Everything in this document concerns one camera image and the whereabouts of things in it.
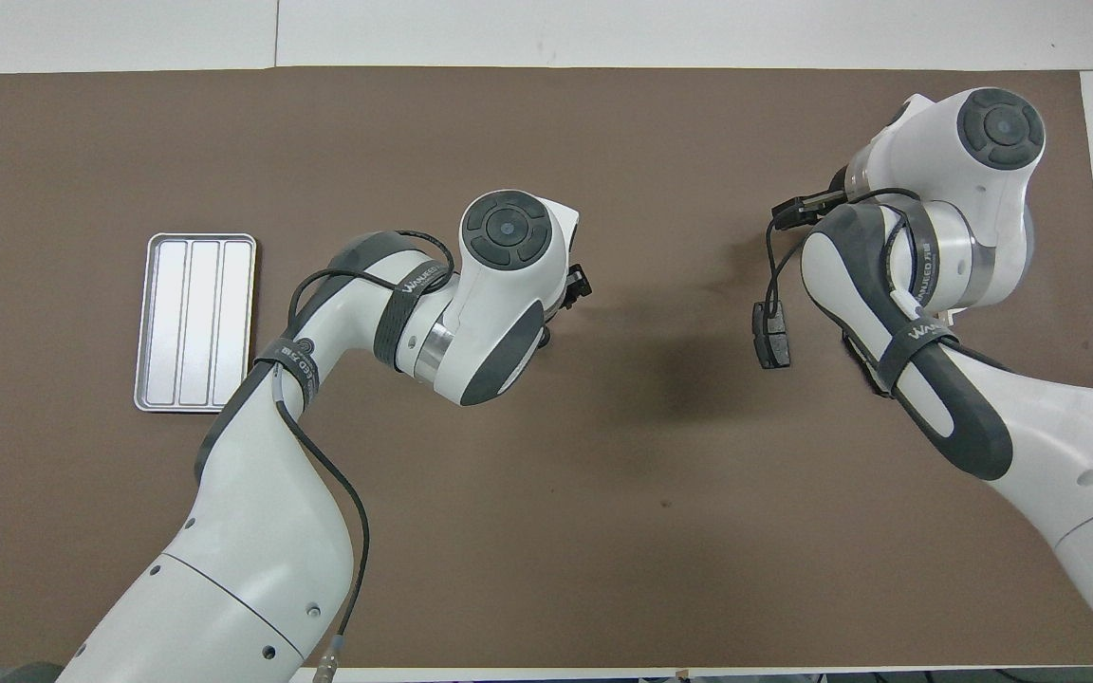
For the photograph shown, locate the elongated grey brake pad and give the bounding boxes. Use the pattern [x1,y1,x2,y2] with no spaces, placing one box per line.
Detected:
[842,332,897,399]

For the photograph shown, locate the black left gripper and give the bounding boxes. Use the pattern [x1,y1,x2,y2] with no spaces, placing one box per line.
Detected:
[537,196,824,350]

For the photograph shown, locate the silver metal tray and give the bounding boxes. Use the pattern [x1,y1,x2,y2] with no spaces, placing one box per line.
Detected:
[134,232,259,415]

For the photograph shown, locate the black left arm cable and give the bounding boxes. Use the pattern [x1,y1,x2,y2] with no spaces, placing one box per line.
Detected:
[271,231,457,683]

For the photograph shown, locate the rectangular grey brake pad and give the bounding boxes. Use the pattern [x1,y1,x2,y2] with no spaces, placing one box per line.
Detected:
[752,300,792,370]

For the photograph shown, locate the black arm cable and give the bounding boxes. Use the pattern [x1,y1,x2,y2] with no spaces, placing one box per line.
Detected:
[271,231,457,683]
[763,188,1017,373]

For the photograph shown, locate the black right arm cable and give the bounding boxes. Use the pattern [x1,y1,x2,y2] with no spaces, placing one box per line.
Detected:
[763,188,1017,373]

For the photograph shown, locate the brown table mat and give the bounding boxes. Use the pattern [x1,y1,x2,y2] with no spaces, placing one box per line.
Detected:
[0,66,1093,670]

